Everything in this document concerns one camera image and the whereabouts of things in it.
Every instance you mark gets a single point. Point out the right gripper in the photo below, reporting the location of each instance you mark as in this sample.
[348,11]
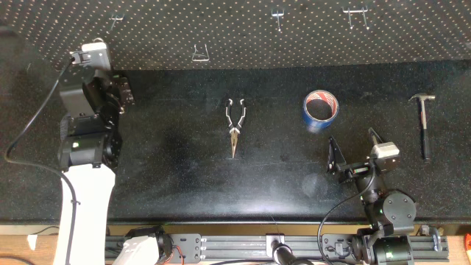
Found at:
[353,171]

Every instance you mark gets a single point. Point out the black and white pliers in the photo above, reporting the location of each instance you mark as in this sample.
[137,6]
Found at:
[234,136]

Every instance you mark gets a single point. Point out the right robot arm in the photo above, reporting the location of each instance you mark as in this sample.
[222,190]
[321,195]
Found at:
[397,211]

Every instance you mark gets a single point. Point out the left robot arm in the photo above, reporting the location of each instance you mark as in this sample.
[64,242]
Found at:
[88,206]

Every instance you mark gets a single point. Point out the black pegboard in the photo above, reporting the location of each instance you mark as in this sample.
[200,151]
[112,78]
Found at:
[239,37]

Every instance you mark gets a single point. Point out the roll of blue tape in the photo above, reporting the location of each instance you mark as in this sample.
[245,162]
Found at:
[309,119]

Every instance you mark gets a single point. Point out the hammer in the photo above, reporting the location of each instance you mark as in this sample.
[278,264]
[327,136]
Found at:
[424,121]

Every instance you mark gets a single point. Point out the metal hook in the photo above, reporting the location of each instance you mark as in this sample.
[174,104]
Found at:
[355,11]
[117,17]
[278,22]
[200,59]

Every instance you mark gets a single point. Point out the orange object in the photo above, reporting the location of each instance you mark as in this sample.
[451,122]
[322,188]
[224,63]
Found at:
[468,246]

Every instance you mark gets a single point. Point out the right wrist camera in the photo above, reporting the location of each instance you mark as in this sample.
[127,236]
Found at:
[385,154]

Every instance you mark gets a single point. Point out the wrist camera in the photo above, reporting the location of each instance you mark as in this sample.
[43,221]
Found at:
[97,55]
[385,154]

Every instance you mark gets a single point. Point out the mounting rail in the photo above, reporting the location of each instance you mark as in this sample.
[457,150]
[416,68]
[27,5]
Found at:
[228,246]

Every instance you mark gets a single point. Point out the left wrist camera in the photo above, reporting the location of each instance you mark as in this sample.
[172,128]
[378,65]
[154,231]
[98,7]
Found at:
[97,55]

